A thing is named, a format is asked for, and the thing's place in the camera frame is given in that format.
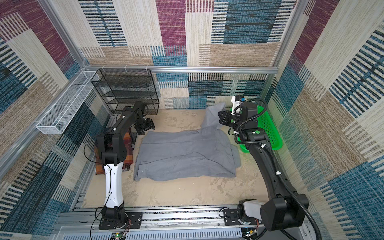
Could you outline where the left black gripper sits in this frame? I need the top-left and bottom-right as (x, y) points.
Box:
(135, 117), (156, 135)

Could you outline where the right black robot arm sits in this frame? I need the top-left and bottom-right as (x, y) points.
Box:
(218, 102), (309, 232)

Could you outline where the green plastic basket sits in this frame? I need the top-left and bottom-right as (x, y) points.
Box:
(230, 104), (284, 154)

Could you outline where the grey long sleeve shirt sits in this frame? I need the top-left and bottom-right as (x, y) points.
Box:
(134, 103), (241, 181)

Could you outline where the aluminium back rail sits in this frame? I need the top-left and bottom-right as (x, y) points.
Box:
(85, 65), (278, 74)

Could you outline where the black wire shelf rack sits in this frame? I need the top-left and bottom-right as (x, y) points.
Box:
(91, 69), (160, 115)

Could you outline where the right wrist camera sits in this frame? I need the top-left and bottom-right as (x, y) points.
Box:
(231, 95), (246, 115)

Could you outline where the folded plaid flannel shirt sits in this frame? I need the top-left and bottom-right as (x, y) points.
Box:
(94, 132), (138, 175)

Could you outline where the aluminium rail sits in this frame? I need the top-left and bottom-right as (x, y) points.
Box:
(52, 205), (237, 233)
(85, 65), (278, 74)

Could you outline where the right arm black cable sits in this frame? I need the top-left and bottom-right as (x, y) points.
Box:
(227, 98), (322, 240)

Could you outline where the aluminium front rail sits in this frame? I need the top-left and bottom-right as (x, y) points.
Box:
(52, 205), (237, 233)

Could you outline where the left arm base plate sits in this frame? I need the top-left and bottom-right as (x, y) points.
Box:
(99, 212), (143, 230)

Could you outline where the white wire mesh tray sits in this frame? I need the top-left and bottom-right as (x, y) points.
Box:
(36, 71), (96, 135)

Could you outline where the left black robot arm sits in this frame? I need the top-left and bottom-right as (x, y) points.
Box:
(96, 101), (155, 228)

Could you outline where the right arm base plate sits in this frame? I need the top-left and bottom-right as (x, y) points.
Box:
(219, 208), (262, 226)

